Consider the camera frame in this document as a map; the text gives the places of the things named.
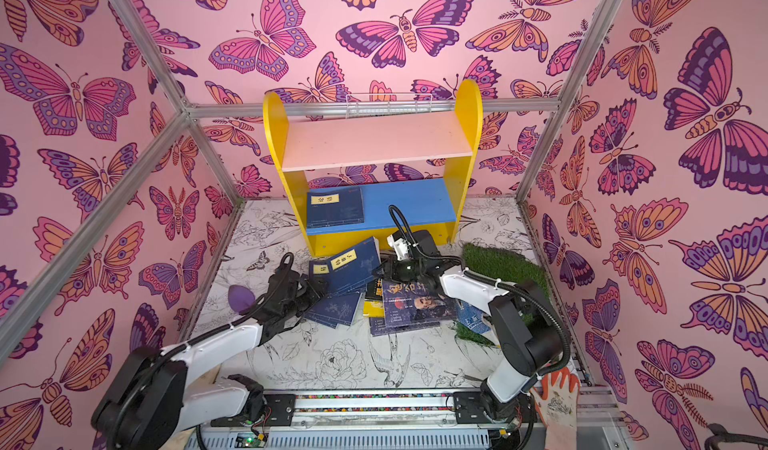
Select black corrugated left cable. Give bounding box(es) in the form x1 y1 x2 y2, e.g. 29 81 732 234
107 251 295 427

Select green artificial grass mat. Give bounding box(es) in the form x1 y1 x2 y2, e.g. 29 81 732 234
454 242 551 348

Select blue book yellow label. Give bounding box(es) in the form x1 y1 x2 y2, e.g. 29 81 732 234
306 186 365 228

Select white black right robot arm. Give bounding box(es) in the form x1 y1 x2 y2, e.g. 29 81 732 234
374 230 571 421

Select yellow book under black book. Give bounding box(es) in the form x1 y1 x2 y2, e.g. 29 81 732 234
363 279 385 318

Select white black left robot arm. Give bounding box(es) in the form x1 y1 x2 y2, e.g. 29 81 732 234
91 268 327 449

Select black corrugated cable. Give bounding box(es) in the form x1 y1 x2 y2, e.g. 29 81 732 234
107 251 295 427
387 203 571 377

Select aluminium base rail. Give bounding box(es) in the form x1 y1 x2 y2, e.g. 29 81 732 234
128 388 619 450

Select black corrugated right cable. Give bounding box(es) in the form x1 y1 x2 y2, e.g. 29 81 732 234
387 203 571 377

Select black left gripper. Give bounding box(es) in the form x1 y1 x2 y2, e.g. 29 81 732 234
281 275 332 323

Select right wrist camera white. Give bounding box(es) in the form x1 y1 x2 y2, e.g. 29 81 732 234
387 234 411 260

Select yellow bookshelf pink blue shelves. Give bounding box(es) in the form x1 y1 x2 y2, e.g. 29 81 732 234
263 80 484 257

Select purple portrait cover book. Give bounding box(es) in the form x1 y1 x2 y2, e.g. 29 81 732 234
382 281 457 328

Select orange white work glove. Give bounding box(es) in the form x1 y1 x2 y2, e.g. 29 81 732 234
530 367 580 450

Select purple egg-shaped sponge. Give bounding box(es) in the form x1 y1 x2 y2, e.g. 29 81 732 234
227 285 256 315

